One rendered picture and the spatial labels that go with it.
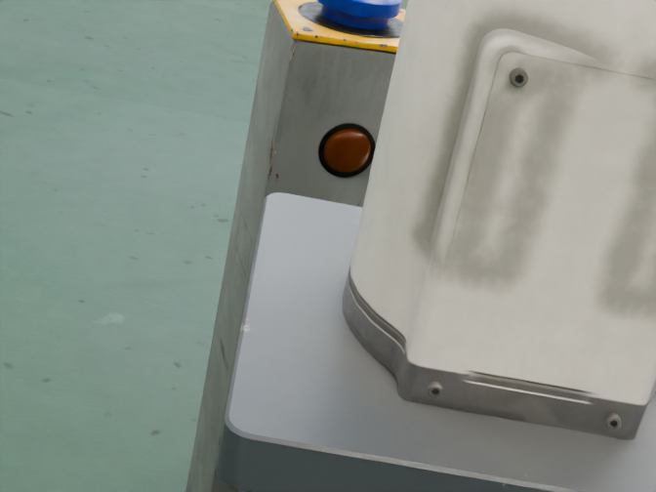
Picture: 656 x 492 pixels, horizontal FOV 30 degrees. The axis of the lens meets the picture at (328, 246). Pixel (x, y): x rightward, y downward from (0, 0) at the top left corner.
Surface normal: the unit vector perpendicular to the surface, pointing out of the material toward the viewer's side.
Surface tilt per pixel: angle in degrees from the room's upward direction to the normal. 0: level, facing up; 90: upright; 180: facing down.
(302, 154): 90
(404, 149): 90
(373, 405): 0
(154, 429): 0
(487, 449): 0
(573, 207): 90
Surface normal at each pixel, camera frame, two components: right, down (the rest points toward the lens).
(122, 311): 0.18, -0.89
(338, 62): 0.18, 0.45
